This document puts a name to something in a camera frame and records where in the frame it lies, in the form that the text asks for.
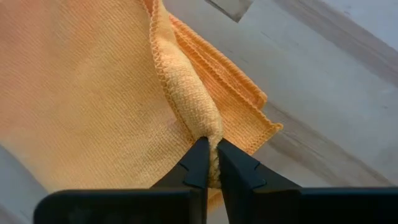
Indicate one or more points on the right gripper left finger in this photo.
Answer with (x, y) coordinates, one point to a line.
(192, 171)

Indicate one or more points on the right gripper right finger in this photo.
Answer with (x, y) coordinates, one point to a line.
(248, 186)

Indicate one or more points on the orange microfiber towel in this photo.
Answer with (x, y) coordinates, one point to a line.
(93, 93)

